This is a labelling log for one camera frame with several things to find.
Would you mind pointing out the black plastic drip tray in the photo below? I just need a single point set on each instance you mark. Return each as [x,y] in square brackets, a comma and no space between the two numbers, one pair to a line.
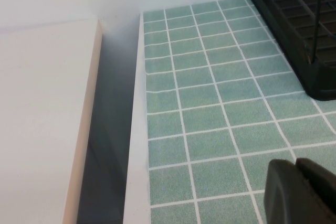
[283,30]

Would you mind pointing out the green checked tablecloth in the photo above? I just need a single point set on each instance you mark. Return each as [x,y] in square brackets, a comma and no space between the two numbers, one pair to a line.
[210,103]

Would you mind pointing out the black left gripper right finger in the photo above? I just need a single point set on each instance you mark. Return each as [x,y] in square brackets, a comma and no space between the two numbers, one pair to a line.
[323,187]

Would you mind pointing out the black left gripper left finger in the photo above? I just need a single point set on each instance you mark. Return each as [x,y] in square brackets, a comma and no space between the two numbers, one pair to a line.
[283,197]

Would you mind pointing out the white side table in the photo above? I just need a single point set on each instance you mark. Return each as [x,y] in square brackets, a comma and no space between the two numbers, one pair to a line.
[39,116]

